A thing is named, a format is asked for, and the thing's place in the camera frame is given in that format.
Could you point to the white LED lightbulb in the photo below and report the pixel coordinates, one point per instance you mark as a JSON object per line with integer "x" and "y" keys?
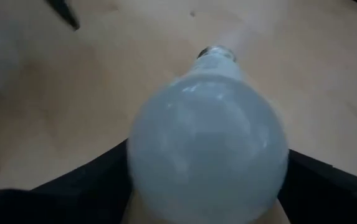
{"x": 209, "y": 140}

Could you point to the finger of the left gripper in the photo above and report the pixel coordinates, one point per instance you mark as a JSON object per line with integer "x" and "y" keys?
{"x": 64, "y": 12}

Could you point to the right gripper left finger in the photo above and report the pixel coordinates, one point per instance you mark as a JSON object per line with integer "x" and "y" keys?
{"x": 72, "y": 199}

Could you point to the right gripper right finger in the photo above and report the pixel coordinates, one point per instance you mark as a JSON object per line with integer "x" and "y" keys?
{"x": 327, "y": 199}

